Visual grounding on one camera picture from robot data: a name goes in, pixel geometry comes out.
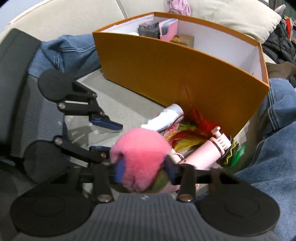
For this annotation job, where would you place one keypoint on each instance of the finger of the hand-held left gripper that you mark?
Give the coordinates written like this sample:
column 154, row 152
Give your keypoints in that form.
column 99, row 147
column 106, row 122

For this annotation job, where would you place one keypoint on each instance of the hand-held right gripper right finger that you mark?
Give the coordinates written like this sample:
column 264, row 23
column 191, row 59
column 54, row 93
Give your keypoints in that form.
column 171, row 171

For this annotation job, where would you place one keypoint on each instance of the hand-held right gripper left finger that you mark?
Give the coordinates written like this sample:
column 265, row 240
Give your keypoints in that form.
column 120, row 171

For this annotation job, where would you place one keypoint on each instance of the pink fluffy peach pompom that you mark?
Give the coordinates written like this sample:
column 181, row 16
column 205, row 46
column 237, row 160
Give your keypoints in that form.
column 141, row 157

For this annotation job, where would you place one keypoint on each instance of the orange cardboard box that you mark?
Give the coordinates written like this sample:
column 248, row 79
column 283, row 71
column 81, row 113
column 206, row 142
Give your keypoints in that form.
column 166, row 74

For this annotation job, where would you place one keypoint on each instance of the grey gift box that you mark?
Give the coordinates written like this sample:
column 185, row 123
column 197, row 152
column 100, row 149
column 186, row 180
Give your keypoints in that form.
column 149, row 28

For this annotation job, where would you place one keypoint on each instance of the pink and grey case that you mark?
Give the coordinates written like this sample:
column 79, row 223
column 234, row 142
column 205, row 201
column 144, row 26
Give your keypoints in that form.
column 167, row 29

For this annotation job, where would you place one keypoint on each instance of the small brown cardboard box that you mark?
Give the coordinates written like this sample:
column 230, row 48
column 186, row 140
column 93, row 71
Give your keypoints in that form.
column 183, row 40

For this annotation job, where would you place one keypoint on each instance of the beige sofa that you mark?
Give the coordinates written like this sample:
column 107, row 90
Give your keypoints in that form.
column 129, row 102

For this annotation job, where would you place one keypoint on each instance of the pink selfie stick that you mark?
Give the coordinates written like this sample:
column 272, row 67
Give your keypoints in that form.
column 208, row 150

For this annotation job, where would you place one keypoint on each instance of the white printed tube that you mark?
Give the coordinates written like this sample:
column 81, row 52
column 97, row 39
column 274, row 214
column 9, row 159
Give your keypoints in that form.
column 164, row 118

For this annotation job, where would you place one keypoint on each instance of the red and yellow feather toy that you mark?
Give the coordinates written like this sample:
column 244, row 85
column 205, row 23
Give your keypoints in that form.
column 198, row 122

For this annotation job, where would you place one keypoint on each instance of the green and yellow paper ornament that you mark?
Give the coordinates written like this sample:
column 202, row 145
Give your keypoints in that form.
column 234, row 153

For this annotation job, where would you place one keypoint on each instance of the person's right leg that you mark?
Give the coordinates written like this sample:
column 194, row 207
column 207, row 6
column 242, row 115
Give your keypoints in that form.
column 272, row 162

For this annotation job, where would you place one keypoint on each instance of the pink garment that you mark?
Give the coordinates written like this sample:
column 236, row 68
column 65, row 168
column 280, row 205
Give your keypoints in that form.
column 179, row 6

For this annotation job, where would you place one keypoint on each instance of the brown sock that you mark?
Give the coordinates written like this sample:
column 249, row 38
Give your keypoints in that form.
column 281, row 69

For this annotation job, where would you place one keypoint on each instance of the black jacket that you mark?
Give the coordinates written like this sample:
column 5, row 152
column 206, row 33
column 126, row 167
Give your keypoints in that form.
column 277, row 46

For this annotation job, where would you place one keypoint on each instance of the beige cushion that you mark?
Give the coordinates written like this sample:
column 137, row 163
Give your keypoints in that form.
column 231, row 16

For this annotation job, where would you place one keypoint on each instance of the red hanging object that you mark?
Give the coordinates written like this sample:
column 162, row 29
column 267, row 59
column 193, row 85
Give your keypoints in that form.
column 288, row 27

